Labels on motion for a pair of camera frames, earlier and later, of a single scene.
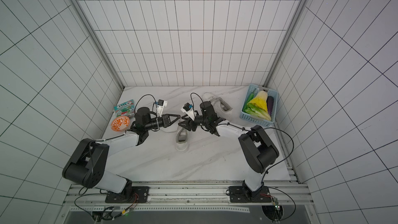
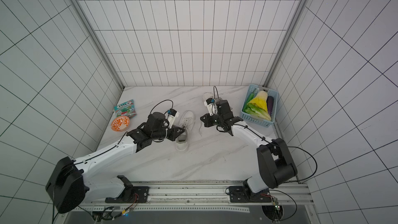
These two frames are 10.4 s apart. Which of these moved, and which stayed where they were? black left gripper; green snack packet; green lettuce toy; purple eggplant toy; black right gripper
Moved: black right gripper; black left gripper
Stayed: green lettuce toy; purple eggplant toy; green snack packet
